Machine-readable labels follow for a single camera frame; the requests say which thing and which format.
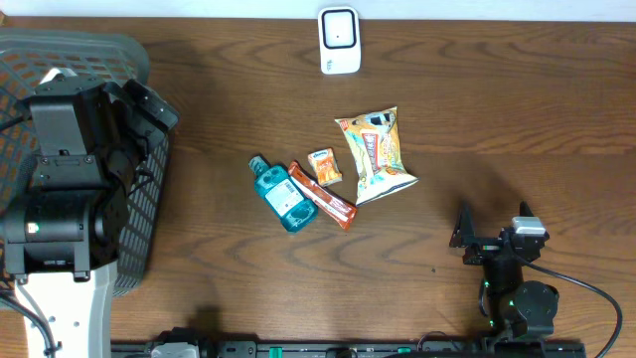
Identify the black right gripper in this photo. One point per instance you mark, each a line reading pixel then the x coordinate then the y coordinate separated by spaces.
pixel 464 236

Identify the yellow snack bag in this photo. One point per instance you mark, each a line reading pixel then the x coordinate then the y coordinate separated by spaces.
pixel 374 143

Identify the orange snack bar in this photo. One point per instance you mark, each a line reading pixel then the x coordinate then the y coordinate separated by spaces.
pixel 334 206

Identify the small orange tissue pack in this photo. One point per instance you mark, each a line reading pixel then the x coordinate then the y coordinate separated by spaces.
pixel 325 167

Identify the teal mouthwash bottle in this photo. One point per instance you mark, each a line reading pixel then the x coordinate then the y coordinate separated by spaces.
pixel 275 187

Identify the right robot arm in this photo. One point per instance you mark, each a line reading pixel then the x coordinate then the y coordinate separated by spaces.
pixel 521 311

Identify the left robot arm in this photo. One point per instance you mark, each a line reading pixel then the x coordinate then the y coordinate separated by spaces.
pixel 62 235

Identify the white barcode scanner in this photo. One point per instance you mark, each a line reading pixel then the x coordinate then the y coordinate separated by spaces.
pixel 339 40

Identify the grey plastic basket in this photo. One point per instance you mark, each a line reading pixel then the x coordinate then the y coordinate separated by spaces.
pixel 26 58

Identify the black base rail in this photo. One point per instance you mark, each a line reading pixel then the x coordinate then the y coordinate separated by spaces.
pixel 430 348

